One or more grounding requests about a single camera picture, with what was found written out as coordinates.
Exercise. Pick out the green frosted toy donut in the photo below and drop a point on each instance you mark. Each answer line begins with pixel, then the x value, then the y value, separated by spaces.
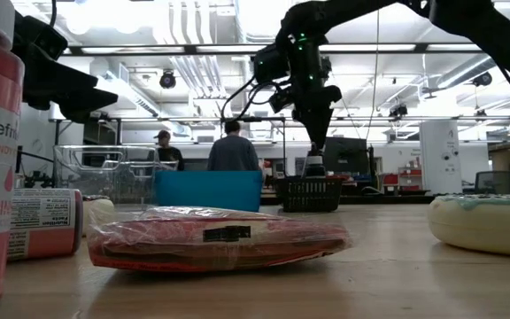
pixel 485 230

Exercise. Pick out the white pillar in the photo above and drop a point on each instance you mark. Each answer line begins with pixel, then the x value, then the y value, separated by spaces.
pixel 441 146

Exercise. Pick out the clear plastic bin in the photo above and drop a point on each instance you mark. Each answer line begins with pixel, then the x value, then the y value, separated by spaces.
pixel 104 177

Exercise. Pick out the black slotted plastic basket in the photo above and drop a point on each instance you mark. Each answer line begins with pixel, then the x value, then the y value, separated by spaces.
pixel 310 195

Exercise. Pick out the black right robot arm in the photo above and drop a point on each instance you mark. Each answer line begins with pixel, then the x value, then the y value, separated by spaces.
pixel 481 22

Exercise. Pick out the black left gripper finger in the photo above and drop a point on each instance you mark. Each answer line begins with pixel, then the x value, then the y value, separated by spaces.
pixel 56 75
pixel 87 104

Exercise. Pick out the black ceiling-mounted camera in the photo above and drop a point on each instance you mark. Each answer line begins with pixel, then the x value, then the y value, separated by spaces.
pixel 399 110
pixel 483 79
pixel 167 80

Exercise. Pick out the person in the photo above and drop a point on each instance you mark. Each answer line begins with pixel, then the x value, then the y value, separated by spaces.
pixel 168 153
pixel 233 153

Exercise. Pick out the chocolate frosted toy donut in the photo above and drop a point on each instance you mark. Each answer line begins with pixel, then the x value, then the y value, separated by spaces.
pixel 100 215

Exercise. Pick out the red storage shelf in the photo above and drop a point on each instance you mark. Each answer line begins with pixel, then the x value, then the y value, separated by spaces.
pixel 403 179

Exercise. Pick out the black food colouring bottle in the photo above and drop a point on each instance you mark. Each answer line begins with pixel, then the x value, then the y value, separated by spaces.
pixel 315 166

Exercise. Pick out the blue plastic bin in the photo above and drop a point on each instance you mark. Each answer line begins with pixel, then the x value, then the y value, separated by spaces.
pixel 208 190

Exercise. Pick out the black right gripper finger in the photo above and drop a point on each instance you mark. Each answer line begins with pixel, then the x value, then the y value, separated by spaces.
pixel 317 128

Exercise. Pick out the red popcorn packet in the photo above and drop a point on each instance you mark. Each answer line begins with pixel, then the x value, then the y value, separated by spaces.
pixel 202 246

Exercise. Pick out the black aluminium table frame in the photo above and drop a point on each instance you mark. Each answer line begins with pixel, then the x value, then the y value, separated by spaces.
pixel 392 199

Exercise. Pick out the black metal room frame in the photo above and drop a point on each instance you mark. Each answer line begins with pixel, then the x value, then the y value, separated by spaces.
pixel 149 119

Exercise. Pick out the black computer monitor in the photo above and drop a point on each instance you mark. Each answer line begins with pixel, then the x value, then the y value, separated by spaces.
pixel 348 155

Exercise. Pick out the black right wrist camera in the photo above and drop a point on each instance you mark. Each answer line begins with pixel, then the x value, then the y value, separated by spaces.
pixel 281 99

